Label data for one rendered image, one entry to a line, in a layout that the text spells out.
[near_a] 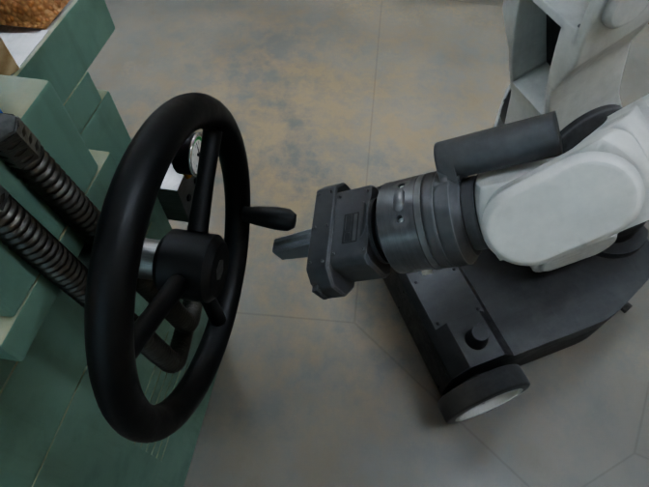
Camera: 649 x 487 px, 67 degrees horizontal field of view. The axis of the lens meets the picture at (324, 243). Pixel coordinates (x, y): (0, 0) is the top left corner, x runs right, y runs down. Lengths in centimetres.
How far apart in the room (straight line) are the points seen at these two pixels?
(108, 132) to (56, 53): 12
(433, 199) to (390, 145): 126
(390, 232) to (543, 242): 12
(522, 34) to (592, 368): 89
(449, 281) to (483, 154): 77
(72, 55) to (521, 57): 59
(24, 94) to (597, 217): 39
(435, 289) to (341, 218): 69
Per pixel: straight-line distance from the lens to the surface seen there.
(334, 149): 164
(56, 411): 66
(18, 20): 59
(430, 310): 112
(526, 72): 84
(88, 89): 61
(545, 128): 41
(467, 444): 124
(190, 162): 71
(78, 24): 60
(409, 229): 42
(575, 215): 38
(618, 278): 135
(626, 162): 38
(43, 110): 39
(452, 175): 42
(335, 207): 48
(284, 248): 52
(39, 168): 37
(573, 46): 67
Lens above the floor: 117
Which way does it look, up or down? 57 degrees down
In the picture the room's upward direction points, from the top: straight up
